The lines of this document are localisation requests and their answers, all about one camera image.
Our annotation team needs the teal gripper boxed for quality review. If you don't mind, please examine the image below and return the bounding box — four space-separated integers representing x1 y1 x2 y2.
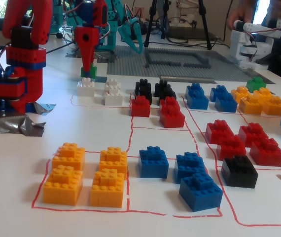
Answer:
117 16 144 55

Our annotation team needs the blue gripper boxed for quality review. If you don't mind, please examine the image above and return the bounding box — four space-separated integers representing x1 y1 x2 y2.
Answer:
75 2 101 78

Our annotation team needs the green brick block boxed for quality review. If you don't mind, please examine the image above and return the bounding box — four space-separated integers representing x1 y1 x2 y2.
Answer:
246 77 267 94
80 63 98 79

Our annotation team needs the white leader robot arm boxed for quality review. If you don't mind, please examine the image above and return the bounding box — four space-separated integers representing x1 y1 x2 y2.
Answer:
230 19 281 72

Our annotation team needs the yellow brick block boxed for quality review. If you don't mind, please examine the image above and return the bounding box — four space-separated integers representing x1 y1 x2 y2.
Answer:
231 86 249 101
238 94 265 115
90 168 127 208
42 164 84 206
262 95 281 116
99 146 128 174
51 142 86 171
253 87 272 99

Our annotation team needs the white brick block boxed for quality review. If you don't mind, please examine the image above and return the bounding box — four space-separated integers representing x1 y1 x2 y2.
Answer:
104 86 124 106
77 77 96 97
105 79 121 91

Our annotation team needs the black brick block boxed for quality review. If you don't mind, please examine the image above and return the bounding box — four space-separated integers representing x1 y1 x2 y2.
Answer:
135 78 152 91
221 155 259 189
154 79 170 96
158 85 177 106
134 85 154 106

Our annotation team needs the red brick block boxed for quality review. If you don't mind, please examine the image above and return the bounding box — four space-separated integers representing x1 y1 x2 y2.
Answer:
238 122 269 148
216 135 247 161
164 96 181 111
159 105 186 128
131 95 151 118
249 138 281 167
205 119 235 144

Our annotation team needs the blue brick block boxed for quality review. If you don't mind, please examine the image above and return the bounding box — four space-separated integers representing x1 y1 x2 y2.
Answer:
175 151 207 185
138 146 170 179
185 82 203 98
209 84 228 102
186 92 210 110
178 172 224 213
214 93 238 113

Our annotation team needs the black tripod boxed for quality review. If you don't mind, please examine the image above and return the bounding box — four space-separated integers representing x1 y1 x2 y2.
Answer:
143 0 213 50

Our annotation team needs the grey studded baseplate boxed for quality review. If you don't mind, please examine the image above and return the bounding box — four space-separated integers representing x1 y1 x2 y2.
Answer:
106 45 276 84

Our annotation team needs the teal robot part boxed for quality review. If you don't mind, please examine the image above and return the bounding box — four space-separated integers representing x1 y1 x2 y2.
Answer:
49 0 65 35

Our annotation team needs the black cable with ball end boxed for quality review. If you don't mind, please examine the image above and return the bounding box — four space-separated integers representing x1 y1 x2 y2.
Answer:
45 32 78 54

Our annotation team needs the dark grey brick wall frame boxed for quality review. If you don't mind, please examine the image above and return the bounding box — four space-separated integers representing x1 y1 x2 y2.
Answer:
143 47 211 69

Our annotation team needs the white box with wires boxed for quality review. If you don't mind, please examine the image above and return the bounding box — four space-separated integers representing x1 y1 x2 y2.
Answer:
175 0 202 25

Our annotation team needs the grey duct tape strip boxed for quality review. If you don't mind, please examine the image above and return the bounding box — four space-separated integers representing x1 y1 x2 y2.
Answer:
159 76 215 85

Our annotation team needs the crumpled silver duct tape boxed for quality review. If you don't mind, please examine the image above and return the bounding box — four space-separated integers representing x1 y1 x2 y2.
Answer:
0 102 57 138

